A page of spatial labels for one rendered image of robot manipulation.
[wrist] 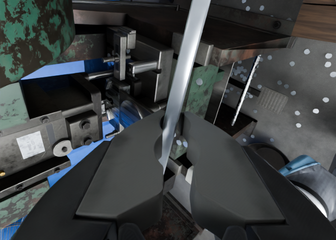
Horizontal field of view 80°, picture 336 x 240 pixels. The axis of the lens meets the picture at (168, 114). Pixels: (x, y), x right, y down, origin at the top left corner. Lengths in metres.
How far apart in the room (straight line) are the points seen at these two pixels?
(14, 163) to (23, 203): 0.11
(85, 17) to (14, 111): 0.50
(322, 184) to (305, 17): 0.49
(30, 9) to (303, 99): 1.13
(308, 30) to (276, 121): 0.61
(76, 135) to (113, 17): 0.51
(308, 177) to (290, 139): 0.73
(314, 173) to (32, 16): 0.59
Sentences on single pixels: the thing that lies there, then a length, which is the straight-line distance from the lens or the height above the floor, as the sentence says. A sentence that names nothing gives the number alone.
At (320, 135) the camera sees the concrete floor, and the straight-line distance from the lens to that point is 1.24.
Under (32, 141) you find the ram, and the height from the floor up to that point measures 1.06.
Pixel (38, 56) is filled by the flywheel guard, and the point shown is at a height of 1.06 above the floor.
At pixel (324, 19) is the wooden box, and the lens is 0.79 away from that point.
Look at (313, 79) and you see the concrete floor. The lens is 1.17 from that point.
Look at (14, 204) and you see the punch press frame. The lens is 0.69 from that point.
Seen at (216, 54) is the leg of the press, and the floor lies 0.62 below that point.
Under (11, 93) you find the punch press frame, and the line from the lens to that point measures 0.50.
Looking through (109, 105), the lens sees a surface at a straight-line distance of 0.80.
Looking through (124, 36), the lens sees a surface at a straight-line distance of 0.70.
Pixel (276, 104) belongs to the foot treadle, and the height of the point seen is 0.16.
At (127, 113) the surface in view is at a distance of 0.70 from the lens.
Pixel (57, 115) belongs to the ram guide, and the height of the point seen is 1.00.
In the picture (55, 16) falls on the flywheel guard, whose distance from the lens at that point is 0.32.
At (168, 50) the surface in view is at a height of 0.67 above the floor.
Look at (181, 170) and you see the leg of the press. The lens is 0.87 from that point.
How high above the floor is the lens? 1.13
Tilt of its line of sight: 40 degrees down
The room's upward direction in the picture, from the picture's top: 114 degrees counter-clockwise
